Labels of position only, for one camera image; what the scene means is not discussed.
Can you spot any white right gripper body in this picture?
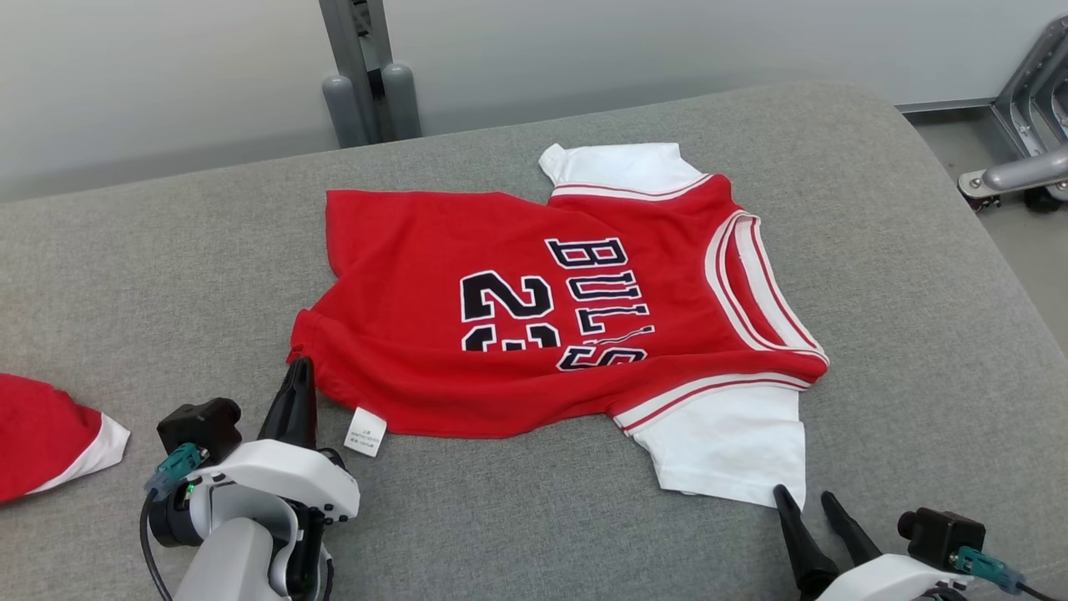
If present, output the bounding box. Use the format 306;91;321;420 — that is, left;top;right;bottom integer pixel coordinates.
814;553;977;601

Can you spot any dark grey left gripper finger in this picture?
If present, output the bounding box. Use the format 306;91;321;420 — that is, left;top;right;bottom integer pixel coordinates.
258;357;319;449

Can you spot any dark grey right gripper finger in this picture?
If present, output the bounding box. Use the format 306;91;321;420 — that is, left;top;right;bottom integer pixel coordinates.
821;491;882;567
773;484;840;601

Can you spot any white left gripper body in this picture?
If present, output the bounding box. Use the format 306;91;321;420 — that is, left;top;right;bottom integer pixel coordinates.
149;440;361;548

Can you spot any red Bulls basketball jersey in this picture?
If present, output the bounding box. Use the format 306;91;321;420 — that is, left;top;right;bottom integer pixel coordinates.
286;142;831;510

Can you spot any red shorts white trim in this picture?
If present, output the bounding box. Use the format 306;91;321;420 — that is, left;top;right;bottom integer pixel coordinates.
0;373;132;504

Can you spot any black right arm cable teal plug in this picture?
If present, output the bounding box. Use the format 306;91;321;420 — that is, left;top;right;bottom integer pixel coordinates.
951;546;1068;601

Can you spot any black arm cable teal plug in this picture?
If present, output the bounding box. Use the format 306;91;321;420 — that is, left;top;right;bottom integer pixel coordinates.
138;442;206;601
951;546;1068;601

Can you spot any black left arm cable teal plug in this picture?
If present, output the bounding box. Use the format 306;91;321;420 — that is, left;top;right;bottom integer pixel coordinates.
138;442;206;601

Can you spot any grey metal post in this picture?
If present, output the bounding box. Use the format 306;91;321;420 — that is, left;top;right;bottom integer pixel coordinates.
317;0;424;149

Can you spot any grey metal frame with bolts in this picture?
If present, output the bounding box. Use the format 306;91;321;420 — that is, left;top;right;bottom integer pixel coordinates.
957;13;1068;214

